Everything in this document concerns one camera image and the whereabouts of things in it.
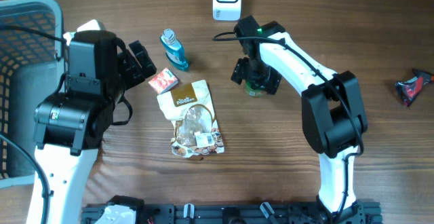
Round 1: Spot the black orange hex wrench pack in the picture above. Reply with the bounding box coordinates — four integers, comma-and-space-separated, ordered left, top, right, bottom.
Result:
395, 69, 433, 107

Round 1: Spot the blue mouthwash bottle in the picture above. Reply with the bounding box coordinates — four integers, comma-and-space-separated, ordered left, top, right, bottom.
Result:
160, 29, 189, 71

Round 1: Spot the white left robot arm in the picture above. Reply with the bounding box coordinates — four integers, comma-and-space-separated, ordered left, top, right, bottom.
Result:
26, 20, 157, 223

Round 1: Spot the black camera cable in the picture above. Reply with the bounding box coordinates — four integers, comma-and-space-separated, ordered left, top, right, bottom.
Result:
212, 31, 366, 224

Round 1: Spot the green lid jar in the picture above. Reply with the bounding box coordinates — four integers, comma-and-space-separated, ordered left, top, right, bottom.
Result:
245, 81, 267, 97

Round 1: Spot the white barcode scanner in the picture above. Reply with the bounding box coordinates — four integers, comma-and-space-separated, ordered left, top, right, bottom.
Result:
212, 0, 243, 22

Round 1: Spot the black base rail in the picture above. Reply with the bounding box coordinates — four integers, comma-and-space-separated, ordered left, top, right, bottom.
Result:
80, 201, 383, 224

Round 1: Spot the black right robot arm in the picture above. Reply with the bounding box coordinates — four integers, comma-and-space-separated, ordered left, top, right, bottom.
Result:
231, 16, 368, 223

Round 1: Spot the dark grey plastic basket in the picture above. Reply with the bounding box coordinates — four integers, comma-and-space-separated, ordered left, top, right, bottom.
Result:
0, 0, 67, 189

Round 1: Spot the beige nut snack pouch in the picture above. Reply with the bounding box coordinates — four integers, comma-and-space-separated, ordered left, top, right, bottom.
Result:
157, 79, 225, 158

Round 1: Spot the red tissue pack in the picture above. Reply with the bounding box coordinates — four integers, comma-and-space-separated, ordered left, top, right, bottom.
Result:
149, 68, 179, 94

